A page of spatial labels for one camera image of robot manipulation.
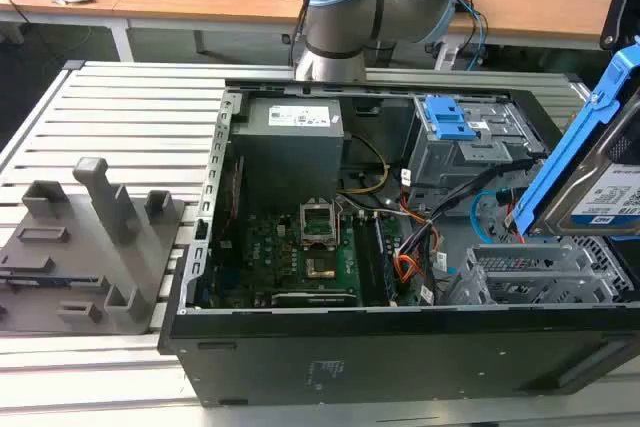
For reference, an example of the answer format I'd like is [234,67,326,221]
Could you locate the hard disk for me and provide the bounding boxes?
[512,44,640,248]

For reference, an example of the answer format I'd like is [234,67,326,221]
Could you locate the red disk wire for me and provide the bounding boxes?
[498,188,527,244]

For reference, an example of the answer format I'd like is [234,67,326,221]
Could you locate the blue disk wire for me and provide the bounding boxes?
[472,189,517,247]

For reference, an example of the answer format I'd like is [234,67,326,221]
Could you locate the black RAM slot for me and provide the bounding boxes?
[355,214,384,307]

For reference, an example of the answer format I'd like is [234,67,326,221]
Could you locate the blue drive latch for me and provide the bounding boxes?
[422,95,479,142]

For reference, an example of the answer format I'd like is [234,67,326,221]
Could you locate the grey metal drive cage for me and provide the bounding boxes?
[405,95,546,216]

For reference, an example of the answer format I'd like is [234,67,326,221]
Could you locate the RAM stick with blue label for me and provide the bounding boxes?
[370,216,400,306]

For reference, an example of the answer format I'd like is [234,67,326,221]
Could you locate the grey power supply unit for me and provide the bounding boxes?
[230,96,346,201]

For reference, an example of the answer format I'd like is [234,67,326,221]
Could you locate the metal socket cover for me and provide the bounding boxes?
[298,200,338,251]

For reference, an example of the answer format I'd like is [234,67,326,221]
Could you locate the CPU socket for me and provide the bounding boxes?
[304,255,337,282]

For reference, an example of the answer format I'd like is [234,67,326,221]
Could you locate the green motherboard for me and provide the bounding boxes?
[209,206,416,309]

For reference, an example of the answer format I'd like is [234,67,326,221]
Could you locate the black open PC case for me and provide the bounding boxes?
[157,77,640,408]

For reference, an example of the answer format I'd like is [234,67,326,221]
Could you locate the black graphics card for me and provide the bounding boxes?
[269,290,361,309]

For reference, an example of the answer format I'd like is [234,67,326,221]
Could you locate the grey parts rack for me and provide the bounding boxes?
[0,156,187,336]

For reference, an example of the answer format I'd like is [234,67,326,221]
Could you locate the RAM stick in rack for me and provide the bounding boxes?
[0,274,101,290]

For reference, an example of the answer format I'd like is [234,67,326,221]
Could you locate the blue cable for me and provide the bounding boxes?
[457,0,490,72]

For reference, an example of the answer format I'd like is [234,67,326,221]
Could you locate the black cable bundle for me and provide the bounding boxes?
[399,159,544,273]

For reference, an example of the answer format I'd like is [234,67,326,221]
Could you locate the yellow power wires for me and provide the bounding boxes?
[339,132,391,196]

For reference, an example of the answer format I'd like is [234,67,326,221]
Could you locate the thin black arm cables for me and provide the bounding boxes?
[288,0,329,68]

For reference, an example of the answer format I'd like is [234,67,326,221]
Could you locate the orange wire bundle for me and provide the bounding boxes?
[393,253,427,294]

